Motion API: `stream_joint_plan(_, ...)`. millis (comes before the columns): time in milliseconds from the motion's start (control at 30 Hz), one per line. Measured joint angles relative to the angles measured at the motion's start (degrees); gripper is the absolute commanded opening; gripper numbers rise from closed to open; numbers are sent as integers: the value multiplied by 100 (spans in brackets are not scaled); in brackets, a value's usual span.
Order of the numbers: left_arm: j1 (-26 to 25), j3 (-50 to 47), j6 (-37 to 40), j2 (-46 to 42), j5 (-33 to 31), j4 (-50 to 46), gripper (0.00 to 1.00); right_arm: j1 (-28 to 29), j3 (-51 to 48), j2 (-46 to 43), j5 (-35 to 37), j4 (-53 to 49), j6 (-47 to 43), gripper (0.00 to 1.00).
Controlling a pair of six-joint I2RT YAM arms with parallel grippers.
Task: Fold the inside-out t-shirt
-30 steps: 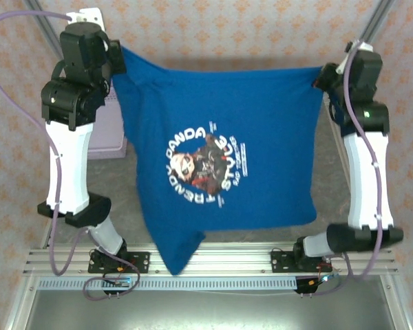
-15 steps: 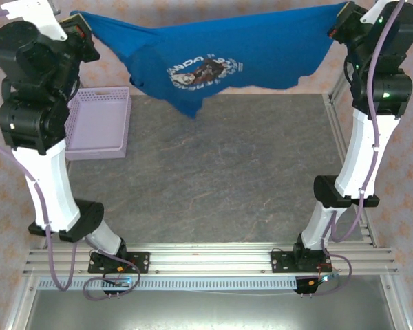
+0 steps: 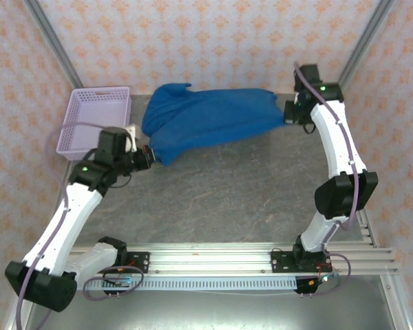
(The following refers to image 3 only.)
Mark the blue printed t-shirt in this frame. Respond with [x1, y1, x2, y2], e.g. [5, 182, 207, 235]
[141, 82, 286, 168]

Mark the lavender plastic basket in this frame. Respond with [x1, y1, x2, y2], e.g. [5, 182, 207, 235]
[56, 85, 131, 162]

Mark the small circuit board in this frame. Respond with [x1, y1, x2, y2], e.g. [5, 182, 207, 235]
[105, 274, 131, 288]
[308, 273, 341, 286]

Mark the grey metal lower panel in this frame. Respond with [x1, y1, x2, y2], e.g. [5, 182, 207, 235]
[23, 288, 396, 330]

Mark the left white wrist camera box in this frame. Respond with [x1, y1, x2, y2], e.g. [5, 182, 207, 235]
[122, 123, 138, 153]

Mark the aluminium frame post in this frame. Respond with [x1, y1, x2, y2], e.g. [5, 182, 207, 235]
[329, 0, 396, 100]
[22, 0, 85, 89]

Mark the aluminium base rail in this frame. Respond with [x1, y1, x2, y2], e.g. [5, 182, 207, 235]
[22, 242, 399, 276]

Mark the white slotted cable duct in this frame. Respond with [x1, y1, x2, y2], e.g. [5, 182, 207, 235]
[37, 277, 299, 292]

